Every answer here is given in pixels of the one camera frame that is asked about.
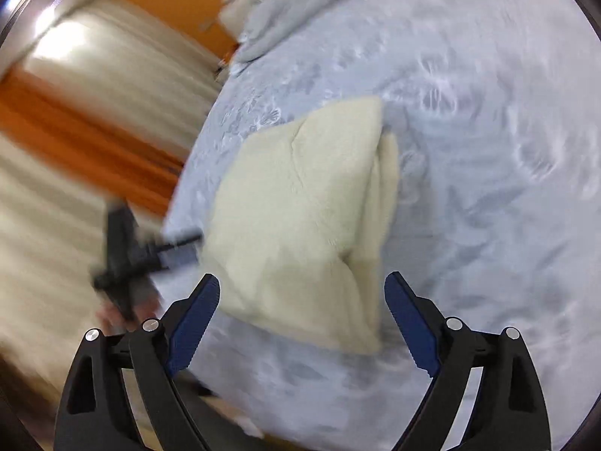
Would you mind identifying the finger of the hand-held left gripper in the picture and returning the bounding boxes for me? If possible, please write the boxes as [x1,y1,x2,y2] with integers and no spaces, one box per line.
[157,228,205,266]

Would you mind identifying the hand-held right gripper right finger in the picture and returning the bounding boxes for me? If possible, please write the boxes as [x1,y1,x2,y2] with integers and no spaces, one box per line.
[384,271,552,451]

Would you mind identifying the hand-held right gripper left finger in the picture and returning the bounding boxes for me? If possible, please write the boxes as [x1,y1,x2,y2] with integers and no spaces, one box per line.
[54,273,221,451]

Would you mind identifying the white pleated curtain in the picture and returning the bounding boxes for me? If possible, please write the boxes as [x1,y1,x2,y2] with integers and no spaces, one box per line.
[0,136,189,386]

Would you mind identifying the white sheer curtain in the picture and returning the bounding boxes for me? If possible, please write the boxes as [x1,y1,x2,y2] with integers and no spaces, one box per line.
[28,0,222,163]

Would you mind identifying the blue butterfly print bed sheet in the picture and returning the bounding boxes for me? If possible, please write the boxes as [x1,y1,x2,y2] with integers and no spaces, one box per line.
[164,0,601,451]

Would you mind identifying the grey crumpled duvet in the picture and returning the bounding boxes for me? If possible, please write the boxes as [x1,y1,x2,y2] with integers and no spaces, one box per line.
[220,0,360,64]

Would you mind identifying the cream knit cardigan red buttons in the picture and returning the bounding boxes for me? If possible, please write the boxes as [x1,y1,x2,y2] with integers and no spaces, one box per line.
[202,95,401,356]

